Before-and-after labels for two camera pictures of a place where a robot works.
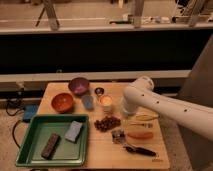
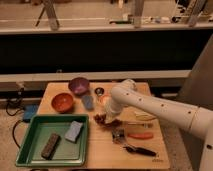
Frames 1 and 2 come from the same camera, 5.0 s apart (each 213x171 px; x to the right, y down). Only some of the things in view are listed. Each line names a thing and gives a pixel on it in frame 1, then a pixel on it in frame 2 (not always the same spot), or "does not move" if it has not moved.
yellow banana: (147, 117) does not move
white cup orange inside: (106, 100) does not move
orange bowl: (62, 102) does not move
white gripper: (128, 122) → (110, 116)
